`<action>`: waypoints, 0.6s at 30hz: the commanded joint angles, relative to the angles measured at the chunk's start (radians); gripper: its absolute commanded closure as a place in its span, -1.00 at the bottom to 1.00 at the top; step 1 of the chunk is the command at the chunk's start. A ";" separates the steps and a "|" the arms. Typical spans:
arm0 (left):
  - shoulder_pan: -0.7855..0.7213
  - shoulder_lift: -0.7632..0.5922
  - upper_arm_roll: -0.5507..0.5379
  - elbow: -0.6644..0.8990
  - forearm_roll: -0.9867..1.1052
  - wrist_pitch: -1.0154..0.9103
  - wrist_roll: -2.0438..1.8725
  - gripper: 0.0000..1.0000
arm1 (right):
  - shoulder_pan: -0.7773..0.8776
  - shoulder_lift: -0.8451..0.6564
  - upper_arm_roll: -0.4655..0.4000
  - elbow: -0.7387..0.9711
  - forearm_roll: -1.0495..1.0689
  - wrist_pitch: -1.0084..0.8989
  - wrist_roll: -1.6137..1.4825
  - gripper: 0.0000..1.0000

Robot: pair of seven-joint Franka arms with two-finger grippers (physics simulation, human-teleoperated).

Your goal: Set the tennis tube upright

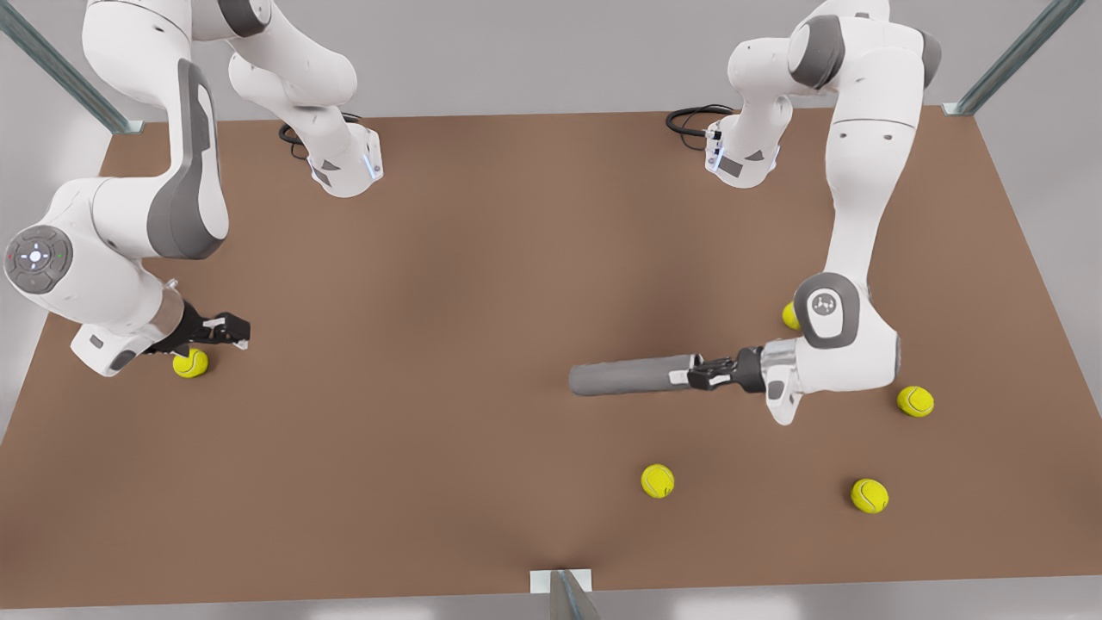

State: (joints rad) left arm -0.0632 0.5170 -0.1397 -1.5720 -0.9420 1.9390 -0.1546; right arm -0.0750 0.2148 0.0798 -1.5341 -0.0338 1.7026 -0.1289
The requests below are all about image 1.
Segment grey tennis ball tube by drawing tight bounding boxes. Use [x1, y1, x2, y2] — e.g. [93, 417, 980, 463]
[568, 353, 705, 397]

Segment black cable loop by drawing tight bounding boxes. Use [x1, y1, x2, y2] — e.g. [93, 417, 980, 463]
[666, 104, 735, 152]
[278, 113, 363, 161]

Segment silver frame post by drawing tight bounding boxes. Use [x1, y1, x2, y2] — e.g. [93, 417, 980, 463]
[529, 568, 604, 620]
[941, 0, 1087, 117]
[0, 0, 145, 136]

